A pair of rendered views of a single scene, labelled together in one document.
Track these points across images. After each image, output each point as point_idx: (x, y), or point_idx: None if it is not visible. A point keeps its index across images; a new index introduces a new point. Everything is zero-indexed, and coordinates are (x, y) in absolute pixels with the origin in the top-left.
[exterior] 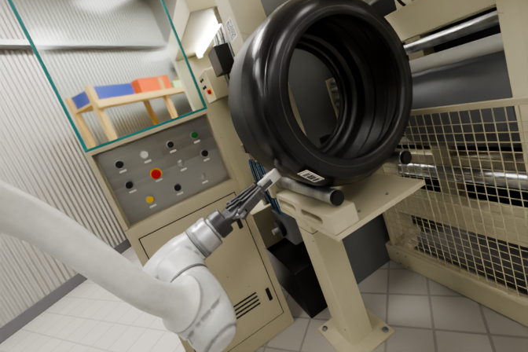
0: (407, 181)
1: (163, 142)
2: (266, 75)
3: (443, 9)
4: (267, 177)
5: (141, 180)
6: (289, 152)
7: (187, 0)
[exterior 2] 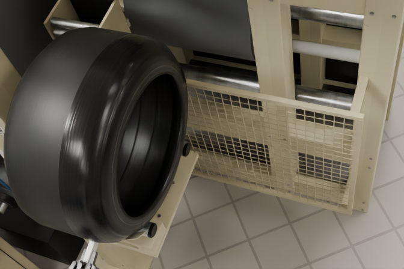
0: (184, 158)
1: None
2: (102, 202)
3: None
4: (91, 251)
5: None
6: (122, 236)
7: None
